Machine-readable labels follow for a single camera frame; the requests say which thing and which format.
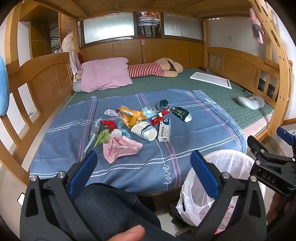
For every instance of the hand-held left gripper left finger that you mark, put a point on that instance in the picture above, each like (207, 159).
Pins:
(83, 171)

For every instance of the blue plaid blanket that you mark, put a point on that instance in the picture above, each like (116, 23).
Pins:
(196, 139)

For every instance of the person's leg in jeans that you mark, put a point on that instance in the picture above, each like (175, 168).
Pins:
(111, 208)

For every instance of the person's left hand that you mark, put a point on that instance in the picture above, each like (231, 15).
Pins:
(129, 234)

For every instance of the blue cushion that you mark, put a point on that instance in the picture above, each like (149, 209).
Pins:
(4, 88)

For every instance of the curved wooden ladder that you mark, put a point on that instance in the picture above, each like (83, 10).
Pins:
(283, 69)

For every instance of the white board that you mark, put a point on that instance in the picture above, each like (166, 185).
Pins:
(208, 78)

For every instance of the wooden shelf unit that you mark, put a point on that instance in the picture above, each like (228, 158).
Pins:
(39, 39)

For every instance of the white hanging cloths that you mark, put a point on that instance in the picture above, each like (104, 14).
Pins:
(74, 64)

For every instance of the yellow snack bag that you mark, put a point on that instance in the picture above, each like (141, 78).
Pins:
(131, 118)

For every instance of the white plastic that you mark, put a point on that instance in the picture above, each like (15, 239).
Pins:
(109, 112)

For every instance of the light blue cloth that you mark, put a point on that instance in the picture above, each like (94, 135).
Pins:
(126, 133)

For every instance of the wooden wall cabinets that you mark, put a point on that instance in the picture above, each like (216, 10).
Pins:
(129, 49)

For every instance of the green mattress mat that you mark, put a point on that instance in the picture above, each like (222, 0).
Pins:
(208, 92)

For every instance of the pink pillow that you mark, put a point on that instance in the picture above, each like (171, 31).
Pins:
(104, 74)

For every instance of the green white packet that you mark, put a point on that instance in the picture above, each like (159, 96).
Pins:
(180, 113)

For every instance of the pink hanging cloth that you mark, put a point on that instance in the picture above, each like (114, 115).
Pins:
(256, 27)

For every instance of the white bag lined trash bin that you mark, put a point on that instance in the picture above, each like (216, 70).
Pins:
(231, 162)

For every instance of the frosted glass window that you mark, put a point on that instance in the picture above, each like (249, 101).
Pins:
(108, 26)
(182, 25)

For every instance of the green paper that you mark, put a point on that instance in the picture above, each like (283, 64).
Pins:
(101, 138)

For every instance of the pink plastic bag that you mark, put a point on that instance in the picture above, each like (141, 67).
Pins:
(120, 149)

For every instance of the stack of bags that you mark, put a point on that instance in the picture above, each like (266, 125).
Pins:
(148, 24)

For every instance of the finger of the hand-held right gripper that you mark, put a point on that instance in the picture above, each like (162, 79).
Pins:
(257, 149)
(285, 136)

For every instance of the striped plush doll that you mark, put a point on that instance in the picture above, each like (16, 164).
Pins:
(143, 69)

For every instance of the small dark object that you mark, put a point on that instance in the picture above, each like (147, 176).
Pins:
(202, 68)

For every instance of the clear plastic wrapper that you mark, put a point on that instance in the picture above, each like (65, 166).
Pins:
(93, 132)

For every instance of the white blue medicine box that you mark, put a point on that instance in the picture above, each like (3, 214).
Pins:
(164, 133)

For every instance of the blue face mask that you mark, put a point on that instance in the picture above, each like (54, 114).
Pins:
(148, 113)

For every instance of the dark green wrapper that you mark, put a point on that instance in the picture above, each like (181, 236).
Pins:
(163, 103)

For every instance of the person's right hand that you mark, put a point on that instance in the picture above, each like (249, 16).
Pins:
(277, 206)

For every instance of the wooden bunk bed frame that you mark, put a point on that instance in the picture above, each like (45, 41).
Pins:
(46, 78)

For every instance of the white bear-shaped device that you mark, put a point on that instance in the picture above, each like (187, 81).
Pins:
(249, 102)

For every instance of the white blue paper cup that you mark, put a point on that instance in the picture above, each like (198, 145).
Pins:
(143, 129)

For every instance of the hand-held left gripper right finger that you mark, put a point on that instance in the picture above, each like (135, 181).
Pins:
(204, 173)

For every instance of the black floor object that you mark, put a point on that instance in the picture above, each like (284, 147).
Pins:
(179, 222)

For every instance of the grey pillow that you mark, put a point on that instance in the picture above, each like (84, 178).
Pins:
(77, 87)

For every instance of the red cigarette pack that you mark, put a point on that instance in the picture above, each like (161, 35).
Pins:
(156, 121)

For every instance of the red snack wrapper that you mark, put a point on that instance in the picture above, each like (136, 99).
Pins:
(108, 124)

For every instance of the red cloth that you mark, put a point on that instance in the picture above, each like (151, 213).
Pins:
(80, 58)

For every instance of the white tissue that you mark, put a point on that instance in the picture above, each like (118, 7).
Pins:
(115, 133)

